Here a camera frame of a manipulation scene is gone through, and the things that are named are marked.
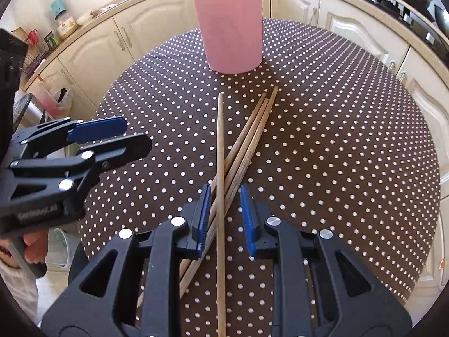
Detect steel bin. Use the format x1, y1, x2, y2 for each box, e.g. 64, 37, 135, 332
13, 93, 47, 131

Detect small white bowl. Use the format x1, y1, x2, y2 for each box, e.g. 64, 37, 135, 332
75, 9, 94, 25

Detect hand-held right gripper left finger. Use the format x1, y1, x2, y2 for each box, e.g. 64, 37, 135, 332
41, 183, 213, 337

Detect pink utensil holder cup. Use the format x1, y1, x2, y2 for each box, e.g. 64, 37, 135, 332
191, 0, 264, 74

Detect person's left hand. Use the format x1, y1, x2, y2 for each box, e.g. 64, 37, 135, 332
0, 230, 49, 264

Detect person's light clothing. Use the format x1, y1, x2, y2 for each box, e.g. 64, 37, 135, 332
0, 263, 40, 324

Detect brown paper bag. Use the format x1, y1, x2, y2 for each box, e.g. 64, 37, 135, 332
10, 26, 29, 43

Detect long wooden chopstick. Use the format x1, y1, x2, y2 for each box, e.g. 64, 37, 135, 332
215, 92, 227, 337

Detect clear plastic bag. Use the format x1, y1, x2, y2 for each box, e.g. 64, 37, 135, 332
36, 88, 73, 120

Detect white plastic bucket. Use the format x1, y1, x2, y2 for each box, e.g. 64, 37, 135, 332
45, 227, 80, 272

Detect black gas stove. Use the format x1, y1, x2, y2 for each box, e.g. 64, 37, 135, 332
361, 0, 449, 54

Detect red bead bracelet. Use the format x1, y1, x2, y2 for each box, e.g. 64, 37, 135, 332
0, 245, 19, 270

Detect cream kitchen cabinets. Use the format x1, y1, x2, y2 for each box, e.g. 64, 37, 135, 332
21, 0, 449, 288

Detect small dark jar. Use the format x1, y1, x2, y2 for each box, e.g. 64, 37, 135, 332
43, 31, 59, 52

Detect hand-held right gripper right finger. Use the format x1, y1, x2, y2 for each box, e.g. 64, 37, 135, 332
239, 184, 413, 337

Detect labelled glass jar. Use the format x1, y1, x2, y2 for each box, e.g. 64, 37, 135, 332
56, 12, 79, 41

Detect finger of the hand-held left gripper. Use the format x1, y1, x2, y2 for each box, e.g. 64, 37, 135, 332
9, 133, 152, 192
12, 116, 129, 157

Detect steel wok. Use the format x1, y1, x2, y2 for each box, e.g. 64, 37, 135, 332
434, 4, 449, 34

